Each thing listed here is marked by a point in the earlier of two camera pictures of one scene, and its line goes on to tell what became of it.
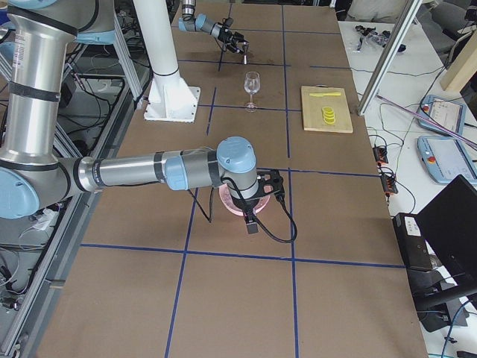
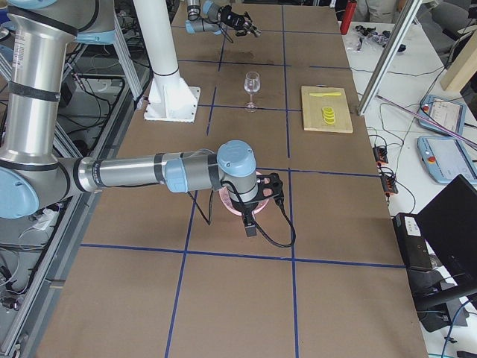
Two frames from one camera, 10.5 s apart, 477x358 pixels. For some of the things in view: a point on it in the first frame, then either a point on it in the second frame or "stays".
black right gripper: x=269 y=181 stays
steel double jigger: x=245 y=45 -> x=255 y=30
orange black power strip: x=388 y=180 stays
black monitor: x=449 y=224 stays
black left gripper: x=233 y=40 -> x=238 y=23
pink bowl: x=225 y=198 stays
